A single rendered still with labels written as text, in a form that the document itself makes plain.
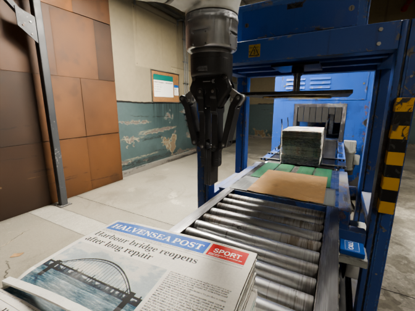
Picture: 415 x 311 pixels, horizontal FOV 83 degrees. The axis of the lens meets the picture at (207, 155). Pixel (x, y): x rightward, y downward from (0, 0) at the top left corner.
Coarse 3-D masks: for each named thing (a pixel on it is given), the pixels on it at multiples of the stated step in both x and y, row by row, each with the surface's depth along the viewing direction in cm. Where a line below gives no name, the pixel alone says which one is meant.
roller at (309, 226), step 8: (216, 208) 108; (224, 208) 106; (232, 208) 105; (240, 208) 104; (256, 216) 99; (264, 216) 98; (272, 216) 97; (280, 216) 96; (288, 224) 93; (296, 224) 92; (304, 224) 91; (312, 224) 90; (320, 232) 87
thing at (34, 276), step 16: (32, 272) 32; (0, 288) 29; (48, 288) 29; (64, 288) 29; (0, 304) 26; (16, 304) 26; (32, 304) 26; (48, 304) 26; (80, 304) 26; (96, 304) 27; (112, 304) 27
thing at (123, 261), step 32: (128, 224) 44; (64, 256) 35; (96, 256) 35; (128, 256) 34; (160, 256) 34; (192, 256) 34; (224, 256) 34; (256, 256) 35; (96, 288) 29; (128, 288) 29; (160, 288) 29; (192, 288) 28; (224, 288) 28
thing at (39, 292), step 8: (8, 280) 30; (16, 280) 29; (16, 288) 28; (24, 288) 28; (32, 288) 28; (40, 288) 27; (40, 296) 26; (48, 296) 26; (56, 296) 26; (56, 304) 25; (64, 304) 25; (72, 304) 25
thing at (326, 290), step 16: (336, 208) 104; (336, 224) 90; (336, 240) 79; (320, 256) 71; (336, 256) 71; (320, 272) 64; (336, 272) 64; (320, 288) 58; (336, 288) 58; (320, 304) 54; (336, 304) 54
